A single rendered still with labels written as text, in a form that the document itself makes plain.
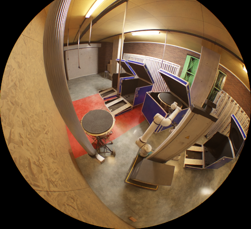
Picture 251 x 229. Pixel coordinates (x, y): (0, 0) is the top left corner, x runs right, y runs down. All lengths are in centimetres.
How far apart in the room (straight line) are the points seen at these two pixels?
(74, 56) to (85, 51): 107
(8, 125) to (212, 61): 370
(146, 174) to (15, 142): 141
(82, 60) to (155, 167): 779
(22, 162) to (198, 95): 354
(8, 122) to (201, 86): 357
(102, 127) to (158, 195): 207
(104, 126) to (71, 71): 662
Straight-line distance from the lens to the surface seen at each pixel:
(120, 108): 296
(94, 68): 797
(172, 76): 208
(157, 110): 212
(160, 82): 428
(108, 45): 854
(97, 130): 146
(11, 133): 82
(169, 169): 138
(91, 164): 210
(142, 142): 147
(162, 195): 234
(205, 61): 290
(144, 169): 121
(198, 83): 286
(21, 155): 83
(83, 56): 759
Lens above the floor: 199
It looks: 36 degrees down
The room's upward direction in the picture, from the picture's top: 7 degrees clockwise
